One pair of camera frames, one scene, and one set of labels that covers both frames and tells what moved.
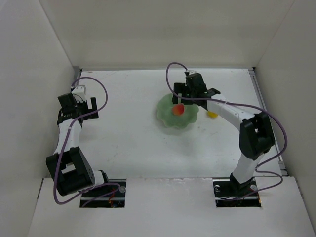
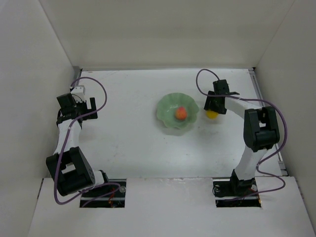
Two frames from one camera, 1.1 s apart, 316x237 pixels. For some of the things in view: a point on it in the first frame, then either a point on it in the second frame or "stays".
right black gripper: (178, 91) -> (213, 104)
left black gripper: (89, 111) stays
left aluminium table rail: (79, 77) stays
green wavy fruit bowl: (164, 113) stays
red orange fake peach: (177, 109) -> (180, 113)
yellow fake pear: (212, 114) stays
